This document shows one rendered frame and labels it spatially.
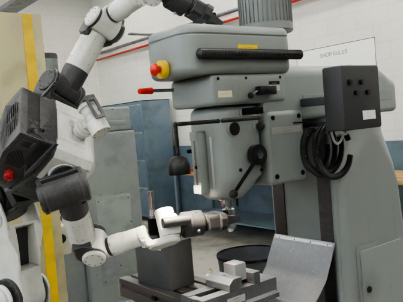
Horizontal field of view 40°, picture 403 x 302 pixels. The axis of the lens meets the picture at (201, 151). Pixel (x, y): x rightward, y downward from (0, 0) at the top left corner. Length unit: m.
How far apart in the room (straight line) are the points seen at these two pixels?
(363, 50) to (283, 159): 4.85
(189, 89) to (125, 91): 9.09
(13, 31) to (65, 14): 8.34
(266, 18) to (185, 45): 0.41
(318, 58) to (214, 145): 5.40
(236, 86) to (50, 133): 0.61
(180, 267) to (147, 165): 6.98
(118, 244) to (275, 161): 0.61
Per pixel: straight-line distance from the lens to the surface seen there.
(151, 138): 9.23
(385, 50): 6.60
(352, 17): 6.90
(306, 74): 2.11
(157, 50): 1.87
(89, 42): 2.04
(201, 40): 1.78
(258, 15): 2.06
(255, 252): 4.28
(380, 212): 2.31
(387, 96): 2.49
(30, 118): 1.80
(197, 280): 2.36
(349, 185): 2.16
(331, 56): 7.06
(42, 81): 2.01
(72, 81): 2.02
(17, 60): 3.47
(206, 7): 1.93
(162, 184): 9.35
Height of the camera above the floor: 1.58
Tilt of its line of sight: 3 degrees down
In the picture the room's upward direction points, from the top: 5 degrees counter-clockwise
